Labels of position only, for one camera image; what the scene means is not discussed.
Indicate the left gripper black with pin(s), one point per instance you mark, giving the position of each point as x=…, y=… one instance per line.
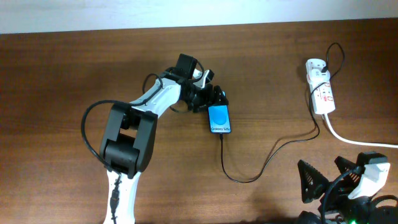
x=210, y=98

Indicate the blue Galaxy smartphone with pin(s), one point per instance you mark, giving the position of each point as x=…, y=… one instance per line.
x=219, y=119

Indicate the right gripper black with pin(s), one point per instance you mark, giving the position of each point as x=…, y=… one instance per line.
x=316, y=188

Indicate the white USB charger plug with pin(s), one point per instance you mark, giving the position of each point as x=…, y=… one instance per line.
x=315, y=76

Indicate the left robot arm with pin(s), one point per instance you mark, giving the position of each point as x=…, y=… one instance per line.
x=128, y=140

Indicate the white power strip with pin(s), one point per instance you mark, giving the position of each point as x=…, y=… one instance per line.
x=322, y=96

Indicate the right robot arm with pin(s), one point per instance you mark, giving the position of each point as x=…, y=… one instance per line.
x=378, y=214

